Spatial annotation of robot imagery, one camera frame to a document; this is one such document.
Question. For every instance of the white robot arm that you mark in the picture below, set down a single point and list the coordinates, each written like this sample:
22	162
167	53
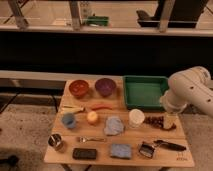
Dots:
187	87

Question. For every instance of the black rectangular block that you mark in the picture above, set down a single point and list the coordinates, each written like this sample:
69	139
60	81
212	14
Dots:
84	154

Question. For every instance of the green object on shelf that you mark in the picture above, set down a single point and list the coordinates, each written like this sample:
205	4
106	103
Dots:
97	20

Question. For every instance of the black handled peeler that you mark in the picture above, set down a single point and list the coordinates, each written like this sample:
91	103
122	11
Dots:
169	145

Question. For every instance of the small metal cup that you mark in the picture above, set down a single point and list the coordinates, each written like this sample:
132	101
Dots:
55	141

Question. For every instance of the metal fork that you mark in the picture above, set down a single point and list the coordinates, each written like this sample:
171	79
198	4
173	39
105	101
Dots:
85	139

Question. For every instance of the yellow round fruit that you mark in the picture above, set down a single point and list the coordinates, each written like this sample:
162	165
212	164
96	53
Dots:
92	117

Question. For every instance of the orange bowl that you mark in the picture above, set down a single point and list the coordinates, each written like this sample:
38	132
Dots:
79	88

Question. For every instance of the wooden table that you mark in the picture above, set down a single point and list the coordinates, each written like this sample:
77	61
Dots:
131	136

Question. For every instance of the yellow banana peel toy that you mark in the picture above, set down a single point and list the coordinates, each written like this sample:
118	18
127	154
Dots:
73	110

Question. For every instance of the dark red grape bunch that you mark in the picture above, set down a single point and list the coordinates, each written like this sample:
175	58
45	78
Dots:
158	122

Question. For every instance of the crumpled blue cloth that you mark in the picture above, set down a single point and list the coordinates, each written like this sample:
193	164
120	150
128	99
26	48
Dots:
114	126

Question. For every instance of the blue sponge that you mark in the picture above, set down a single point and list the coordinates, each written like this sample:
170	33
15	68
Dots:
122	151

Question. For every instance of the purple bowl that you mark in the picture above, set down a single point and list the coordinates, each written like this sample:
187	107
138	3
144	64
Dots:
105	86

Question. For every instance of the blue plastic cup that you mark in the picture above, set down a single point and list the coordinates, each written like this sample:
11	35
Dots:
69	120

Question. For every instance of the green plastic tray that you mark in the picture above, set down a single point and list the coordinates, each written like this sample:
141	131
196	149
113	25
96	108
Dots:
144	92

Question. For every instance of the translucent pale gripper body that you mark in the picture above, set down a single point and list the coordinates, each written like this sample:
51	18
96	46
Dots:
169	120

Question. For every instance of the white plastic cup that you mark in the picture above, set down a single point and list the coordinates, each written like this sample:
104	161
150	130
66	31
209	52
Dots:
136	118

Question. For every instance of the red chili pepper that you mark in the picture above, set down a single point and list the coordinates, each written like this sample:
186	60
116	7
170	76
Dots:
99	107

